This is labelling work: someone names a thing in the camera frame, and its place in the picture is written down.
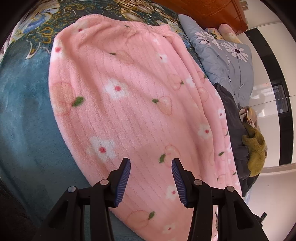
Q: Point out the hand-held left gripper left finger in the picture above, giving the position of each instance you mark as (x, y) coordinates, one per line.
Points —
(123, 180)

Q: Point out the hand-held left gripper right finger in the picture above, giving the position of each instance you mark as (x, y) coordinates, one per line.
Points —
(179, 183)

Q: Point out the pink fleece pants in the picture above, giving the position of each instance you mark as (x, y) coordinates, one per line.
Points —
(129, 104)

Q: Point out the olive knitted sweater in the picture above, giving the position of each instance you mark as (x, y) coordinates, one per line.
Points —
(255, 150)

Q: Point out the dark grey pants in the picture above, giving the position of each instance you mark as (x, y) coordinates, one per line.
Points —
(233, 120)

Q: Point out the brown floral patterned garment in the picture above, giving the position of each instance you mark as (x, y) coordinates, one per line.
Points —
(251, 115)

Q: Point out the grey daisy print quilt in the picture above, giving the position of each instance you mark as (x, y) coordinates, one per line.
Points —
(222, 67)

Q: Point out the blue floral bed sheet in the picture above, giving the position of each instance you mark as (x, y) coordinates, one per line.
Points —
(23, 104)

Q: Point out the glossy white wardrobe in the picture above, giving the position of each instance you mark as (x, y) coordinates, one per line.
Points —
(272, 74)

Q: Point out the yellow floral pillow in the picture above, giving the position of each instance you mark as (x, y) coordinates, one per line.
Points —
(212, 32)

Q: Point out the pink floral pillow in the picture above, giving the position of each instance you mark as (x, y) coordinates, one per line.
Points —
(229, 32)

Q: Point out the carved wooden headboard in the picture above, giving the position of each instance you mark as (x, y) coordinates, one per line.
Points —
(208, 9)

